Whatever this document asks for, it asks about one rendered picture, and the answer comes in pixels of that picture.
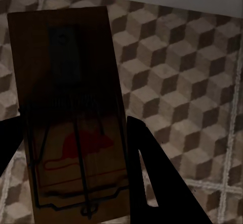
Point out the mousetrap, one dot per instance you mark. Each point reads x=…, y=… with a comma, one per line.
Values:
x=73, y=117

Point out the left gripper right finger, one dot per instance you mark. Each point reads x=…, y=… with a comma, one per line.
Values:
x=177, y=204

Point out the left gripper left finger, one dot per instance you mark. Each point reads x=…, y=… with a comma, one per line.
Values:
x=11, y=136

